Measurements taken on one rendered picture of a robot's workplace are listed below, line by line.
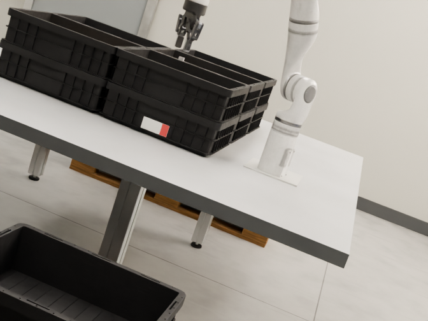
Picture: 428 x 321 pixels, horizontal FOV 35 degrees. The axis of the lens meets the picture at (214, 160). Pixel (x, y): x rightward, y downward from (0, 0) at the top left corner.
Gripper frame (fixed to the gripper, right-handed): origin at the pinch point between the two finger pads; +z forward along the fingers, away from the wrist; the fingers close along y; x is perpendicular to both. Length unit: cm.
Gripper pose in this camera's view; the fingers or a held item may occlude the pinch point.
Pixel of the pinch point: (183, 44)
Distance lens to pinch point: 224.8
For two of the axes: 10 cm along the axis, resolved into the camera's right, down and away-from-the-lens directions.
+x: -8.2, -1.5, -5.5
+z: -3.2, 9.2, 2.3
